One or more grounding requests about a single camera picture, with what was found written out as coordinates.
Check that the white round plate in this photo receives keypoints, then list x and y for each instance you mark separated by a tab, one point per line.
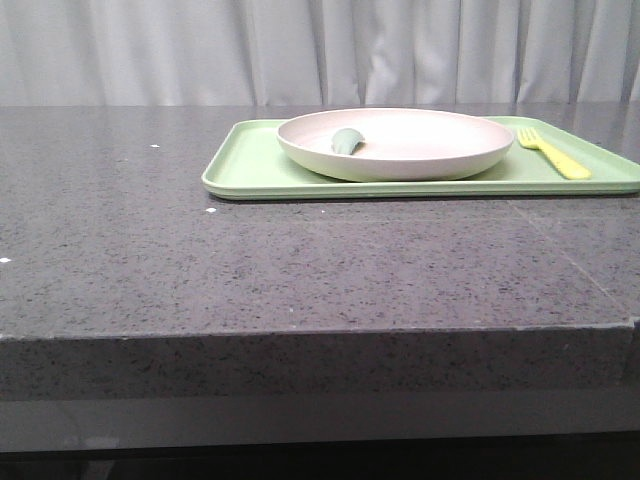
401	144

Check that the yellow plastic fork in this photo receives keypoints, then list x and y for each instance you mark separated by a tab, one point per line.
565	165

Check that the pale green plastic spoon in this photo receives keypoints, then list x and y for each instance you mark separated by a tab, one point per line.
346	141

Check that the light green serving tray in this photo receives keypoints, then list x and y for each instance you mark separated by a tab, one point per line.
251	165

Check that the white pleated curtain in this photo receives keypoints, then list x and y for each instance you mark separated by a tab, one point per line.
178	53

